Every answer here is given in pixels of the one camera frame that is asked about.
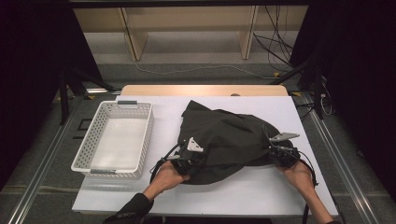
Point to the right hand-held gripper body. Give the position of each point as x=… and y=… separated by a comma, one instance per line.
x=285, y=155

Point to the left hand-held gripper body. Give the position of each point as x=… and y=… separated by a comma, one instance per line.
x=186, y=160

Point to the dark grey garment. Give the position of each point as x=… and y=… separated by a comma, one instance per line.
x=224, y=140

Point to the white perforated plastic basket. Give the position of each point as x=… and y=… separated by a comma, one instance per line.
x=118, y=143

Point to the person's left hand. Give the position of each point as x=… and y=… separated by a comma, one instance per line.
x=166, y=177

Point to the person's right hand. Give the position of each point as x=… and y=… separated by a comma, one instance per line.
x=300, y=177

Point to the yellow tape marker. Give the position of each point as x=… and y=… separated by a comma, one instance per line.
x=276, y=74
x=91, y=97
x=296, y=93

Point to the black metal stand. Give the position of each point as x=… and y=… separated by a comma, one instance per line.
x=317, y=93

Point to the black curtain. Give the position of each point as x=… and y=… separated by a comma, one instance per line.
x=364, y=77
x=28, y=77

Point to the black tripod stand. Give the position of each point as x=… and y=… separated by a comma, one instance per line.
x=63, y=99

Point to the light wooden shelf unit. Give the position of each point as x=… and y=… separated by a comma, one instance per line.
x=186, y=18

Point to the aluminium floor rail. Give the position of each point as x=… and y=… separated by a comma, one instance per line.
x=339, y=161
x=46, y=161

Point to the short silver rail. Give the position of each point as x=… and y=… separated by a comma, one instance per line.
x=99, y=90

